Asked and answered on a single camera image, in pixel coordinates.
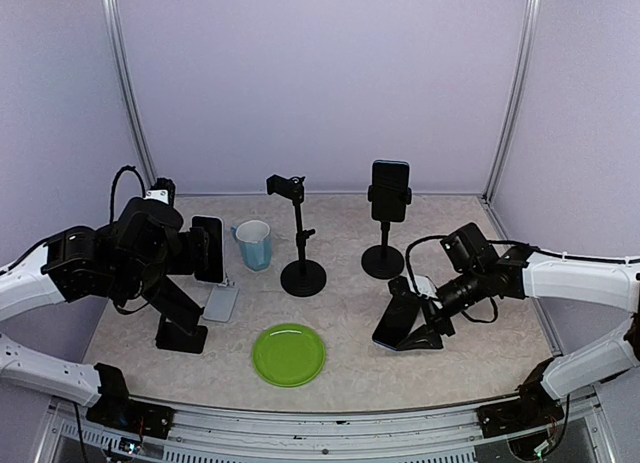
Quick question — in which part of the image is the green plate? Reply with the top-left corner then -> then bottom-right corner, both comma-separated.
251,323 -> 326,388

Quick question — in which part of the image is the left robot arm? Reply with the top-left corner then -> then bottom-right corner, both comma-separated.
1,197 -> 209,428

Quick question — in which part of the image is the short black clamp stand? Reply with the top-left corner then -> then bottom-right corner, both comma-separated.
359,182 -> 414,279

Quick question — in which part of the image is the aluminium frame post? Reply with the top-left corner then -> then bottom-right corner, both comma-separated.
101,0 -> 157,186
482,0 -> 542,206

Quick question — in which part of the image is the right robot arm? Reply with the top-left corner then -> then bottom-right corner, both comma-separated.
389,223 -> 639,427

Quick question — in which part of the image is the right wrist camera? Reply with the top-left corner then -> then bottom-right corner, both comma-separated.
388,275 -> 437,299

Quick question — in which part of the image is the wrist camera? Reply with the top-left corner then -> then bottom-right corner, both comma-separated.
144,177 -> 176,207
388,275 -> 437,299

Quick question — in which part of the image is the black phone blue case bottom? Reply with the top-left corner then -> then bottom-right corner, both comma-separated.
142,276 -> 203,335

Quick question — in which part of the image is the tall black clamp stand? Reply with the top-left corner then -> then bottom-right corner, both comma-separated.
266,174 -> 327,298

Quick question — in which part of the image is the right aluminium frame post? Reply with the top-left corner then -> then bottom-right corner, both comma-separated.
482,0 -> 542,206

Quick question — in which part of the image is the front aluminium rail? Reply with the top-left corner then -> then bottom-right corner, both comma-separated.
27,390 -> 619,462

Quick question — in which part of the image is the light blue mug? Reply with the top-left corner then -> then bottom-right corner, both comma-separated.
231,220 -> 272,272

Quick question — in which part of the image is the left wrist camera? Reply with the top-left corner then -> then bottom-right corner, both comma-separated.
144,177 -> 176,207

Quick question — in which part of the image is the black folding phone stand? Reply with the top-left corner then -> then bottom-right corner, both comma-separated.
155,316 -> 208,354

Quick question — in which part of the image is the white folding phone stand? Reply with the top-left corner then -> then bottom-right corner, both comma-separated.
202,280 -> 238,323

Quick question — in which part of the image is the black phone white case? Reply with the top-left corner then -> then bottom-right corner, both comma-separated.
191,215 -> 225,283

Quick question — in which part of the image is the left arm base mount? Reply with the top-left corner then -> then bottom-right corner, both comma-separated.
86,396 -> 175,440

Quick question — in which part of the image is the left aluminium frame post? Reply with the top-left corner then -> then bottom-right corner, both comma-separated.
101,0 -> 157,186

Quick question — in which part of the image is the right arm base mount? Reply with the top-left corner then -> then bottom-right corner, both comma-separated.
476,399 -> 565,438

